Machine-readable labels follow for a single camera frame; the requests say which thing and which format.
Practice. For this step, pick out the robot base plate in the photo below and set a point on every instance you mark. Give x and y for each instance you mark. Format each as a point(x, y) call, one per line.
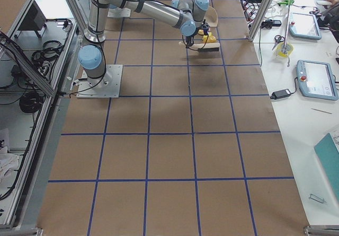
point(108, 87)
point(117, 13)

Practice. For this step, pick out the near blue teach pendant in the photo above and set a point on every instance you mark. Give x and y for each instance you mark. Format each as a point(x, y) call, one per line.
point(316, 80)

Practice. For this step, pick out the black handled scissors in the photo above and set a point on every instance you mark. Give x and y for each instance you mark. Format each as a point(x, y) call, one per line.
point(277, 40)

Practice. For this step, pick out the far blue teach pendant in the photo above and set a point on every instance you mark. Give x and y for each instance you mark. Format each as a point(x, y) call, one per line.
point(304, 26)

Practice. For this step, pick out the yellow tape roll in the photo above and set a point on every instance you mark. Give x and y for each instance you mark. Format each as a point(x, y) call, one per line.
point(284, 51)

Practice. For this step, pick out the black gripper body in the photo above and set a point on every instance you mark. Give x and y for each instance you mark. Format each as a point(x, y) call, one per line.
point(189, 40)

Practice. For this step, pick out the white crumpled cloth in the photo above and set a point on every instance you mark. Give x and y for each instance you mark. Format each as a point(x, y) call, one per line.
point(9, 161)

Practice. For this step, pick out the black power adapter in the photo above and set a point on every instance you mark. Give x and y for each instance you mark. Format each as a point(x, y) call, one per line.
point(280, 94)

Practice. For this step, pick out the aluminium frame post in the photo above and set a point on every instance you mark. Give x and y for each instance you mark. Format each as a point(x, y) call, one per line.
point(258, 20)

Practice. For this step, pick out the teal book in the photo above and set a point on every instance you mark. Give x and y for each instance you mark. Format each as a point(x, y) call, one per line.
point(327, 152)

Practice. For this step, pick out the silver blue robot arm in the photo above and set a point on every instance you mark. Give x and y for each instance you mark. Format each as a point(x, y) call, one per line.
point(185, 15)

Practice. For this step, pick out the blue teach pendant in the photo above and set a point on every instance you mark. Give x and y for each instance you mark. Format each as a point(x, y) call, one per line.
point(304, 26)
point(316, 80)

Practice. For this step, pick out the beige plastic dustpan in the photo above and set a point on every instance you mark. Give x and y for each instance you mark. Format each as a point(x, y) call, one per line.
point(211, 15)

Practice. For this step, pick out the brown potato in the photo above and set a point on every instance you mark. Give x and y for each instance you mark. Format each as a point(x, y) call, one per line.
point(211, 38)

